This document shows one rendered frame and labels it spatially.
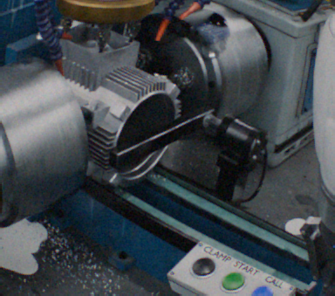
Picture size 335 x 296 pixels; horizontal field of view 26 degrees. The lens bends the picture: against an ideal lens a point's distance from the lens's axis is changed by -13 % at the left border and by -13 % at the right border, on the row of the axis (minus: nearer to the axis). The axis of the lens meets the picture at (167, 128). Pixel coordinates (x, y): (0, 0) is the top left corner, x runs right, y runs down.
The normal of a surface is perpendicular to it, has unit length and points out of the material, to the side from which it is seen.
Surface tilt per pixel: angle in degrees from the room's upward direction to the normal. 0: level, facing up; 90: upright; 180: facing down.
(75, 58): 90
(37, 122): 47
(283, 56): 90
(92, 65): 90
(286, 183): 0
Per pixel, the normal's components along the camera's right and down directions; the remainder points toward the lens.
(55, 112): 0.66, -0.30
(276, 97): -0.62, 0.29
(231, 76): 0.78, 0.13
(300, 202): 0.15, -0.87
